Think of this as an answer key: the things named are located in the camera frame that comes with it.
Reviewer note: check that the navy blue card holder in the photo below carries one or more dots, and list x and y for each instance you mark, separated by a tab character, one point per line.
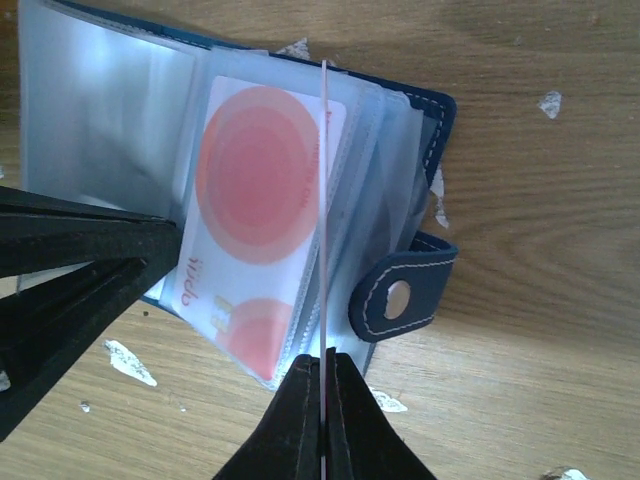
113	110

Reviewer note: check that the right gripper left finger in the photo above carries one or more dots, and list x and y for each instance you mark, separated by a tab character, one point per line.
285	443

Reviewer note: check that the red circle white card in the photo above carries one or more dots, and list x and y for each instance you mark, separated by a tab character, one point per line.
251	218

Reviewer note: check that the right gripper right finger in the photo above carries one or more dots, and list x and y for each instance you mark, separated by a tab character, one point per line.
361	443

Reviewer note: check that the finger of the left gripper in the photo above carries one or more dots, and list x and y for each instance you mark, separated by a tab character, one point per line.
40	233
46	328

